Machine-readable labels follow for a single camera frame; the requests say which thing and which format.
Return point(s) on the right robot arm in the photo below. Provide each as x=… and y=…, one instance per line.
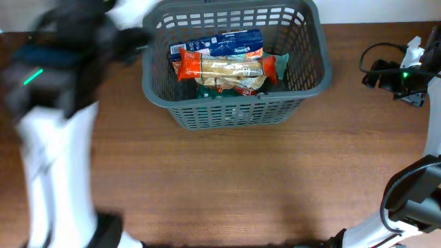
x=410, y=204

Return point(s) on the orange cracker package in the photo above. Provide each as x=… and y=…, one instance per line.
x=197, y=65

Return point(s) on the white teal small packet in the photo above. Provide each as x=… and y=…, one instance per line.
x=281, y=64

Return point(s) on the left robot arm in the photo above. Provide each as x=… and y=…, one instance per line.
x=50, y=85

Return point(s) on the beige paper snack pouch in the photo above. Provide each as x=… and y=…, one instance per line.
x=226, y=83

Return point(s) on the grey plastic basket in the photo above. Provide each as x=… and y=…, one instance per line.
x=289, y=28

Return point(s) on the green Nescafe coffee bag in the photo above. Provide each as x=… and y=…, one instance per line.
x=209, y=92

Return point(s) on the blue biscuit package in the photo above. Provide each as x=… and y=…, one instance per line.
x=242, y=44

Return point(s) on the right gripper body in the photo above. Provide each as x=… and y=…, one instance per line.
x=405, y=84

